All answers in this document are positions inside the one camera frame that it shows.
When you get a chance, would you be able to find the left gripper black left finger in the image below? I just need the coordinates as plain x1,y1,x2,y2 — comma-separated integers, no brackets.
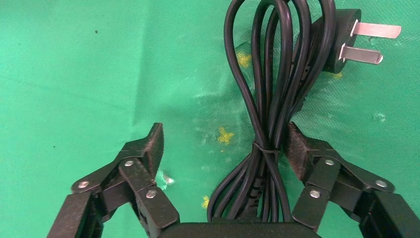
47,122,180,238

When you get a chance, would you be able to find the green table cloth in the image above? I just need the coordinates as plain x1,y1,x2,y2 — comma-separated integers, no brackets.
0,0,420,238

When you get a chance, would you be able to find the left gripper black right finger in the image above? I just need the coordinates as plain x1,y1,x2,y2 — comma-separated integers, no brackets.
284,121,420,238

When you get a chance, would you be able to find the black power cable with plug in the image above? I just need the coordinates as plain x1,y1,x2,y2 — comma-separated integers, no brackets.
207,0,403,225

